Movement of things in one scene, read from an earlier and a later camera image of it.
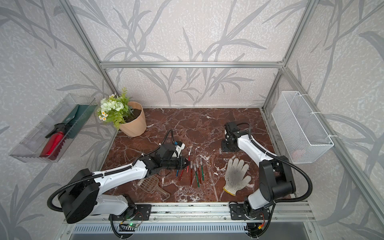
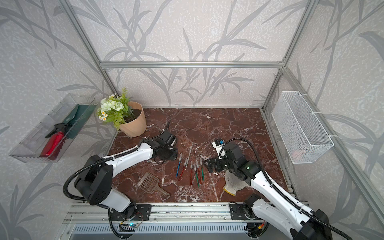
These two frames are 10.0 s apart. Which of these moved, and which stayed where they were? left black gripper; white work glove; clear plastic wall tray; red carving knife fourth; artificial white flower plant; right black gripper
Moved: left black gripper; right black gripper
Stayed: red carving knife fourth; white work glove; artificial white flower plant; clear plastic wall tray
